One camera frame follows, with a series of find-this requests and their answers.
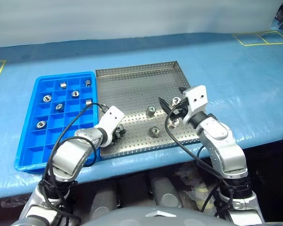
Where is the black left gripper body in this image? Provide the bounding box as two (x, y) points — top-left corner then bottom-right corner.
(110, 131), (120, 145)

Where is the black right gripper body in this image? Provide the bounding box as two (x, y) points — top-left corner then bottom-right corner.
(171, 98), (190, 121)

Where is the perforated steel tray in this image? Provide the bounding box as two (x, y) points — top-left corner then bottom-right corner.
(95, 60), (202, 160)

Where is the blue plastic compartment tray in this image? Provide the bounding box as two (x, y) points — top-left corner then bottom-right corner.
(14, 71), (101, 174)

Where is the blue plastic table cover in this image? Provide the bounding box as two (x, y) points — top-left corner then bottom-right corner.
(0, 30), (283, 201)

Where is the dark grey rounded shape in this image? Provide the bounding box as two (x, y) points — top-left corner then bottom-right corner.
(89, 188), (120, 219)
(150, 178), (183, 209)

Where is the crumpled clear plastic bag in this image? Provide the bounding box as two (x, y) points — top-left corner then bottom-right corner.
(175, 162), (217, 210)

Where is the grey robot torso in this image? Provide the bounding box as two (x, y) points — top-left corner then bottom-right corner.
(82, 206), (229, 226)

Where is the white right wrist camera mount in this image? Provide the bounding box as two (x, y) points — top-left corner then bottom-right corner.
(182, 85), (208, 125)

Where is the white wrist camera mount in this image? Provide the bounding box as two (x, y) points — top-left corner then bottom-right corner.
(182, 85), (208, 125)
(97, 105), (126, 148)

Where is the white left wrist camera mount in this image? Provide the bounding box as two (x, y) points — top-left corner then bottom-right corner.
(97, 105), (126, 148)

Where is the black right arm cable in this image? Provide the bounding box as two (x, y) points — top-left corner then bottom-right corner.
(164, 107), (234, 217)

